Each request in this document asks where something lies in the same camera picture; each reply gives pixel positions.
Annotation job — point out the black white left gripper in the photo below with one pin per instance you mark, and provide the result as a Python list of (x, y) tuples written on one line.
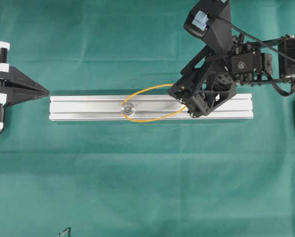
[(12, 77)]

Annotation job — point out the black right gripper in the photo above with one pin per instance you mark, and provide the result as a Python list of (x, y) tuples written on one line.
[(211, 77)]

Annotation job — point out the silver aluminium extrusion rail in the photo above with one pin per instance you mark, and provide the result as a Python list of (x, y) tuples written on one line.
[(108, 107)]

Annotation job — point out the yellow rubber band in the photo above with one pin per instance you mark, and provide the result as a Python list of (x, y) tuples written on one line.
[(153, 119)]

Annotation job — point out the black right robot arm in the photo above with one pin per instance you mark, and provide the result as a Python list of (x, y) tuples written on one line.
[(283, 63)]

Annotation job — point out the silver grooved shaft pulley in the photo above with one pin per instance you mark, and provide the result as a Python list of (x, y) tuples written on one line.
[(127, 109)]

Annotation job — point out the green table cloth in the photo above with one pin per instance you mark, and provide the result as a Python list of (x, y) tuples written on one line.
[(189, 178)]

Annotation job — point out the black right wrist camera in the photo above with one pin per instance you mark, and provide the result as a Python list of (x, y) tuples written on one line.
[(202, 24)]

